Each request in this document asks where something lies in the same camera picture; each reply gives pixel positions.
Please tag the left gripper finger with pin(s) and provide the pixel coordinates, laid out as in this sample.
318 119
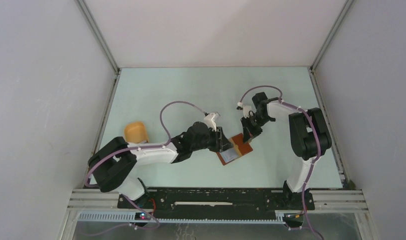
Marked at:
219 139
226 143

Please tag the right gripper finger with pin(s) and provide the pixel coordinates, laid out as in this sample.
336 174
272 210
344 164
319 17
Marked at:
255 132
247 137

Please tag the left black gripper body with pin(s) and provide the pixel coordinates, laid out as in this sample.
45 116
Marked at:
209 142

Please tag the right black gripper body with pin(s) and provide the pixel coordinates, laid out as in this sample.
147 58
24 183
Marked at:
252 122

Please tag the brown leather card holder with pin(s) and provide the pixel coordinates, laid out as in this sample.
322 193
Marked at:
238 150

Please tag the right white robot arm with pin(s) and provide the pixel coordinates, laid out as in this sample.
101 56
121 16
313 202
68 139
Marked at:
309 136

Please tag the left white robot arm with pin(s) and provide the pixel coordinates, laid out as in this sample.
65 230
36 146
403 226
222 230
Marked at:
111 166

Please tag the orange plastic card tray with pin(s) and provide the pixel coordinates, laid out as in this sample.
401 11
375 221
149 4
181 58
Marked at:
136 133

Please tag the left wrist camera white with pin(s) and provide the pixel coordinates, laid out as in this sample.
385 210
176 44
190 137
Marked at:
210 120

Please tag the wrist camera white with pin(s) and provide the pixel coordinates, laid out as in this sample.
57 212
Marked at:
246 109
210 120

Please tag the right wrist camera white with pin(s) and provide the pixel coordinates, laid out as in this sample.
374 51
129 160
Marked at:
246 109

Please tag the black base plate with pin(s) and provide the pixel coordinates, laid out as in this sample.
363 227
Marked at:
222 203

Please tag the white cable duct strip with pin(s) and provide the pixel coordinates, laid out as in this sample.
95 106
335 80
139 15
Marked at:
129 217

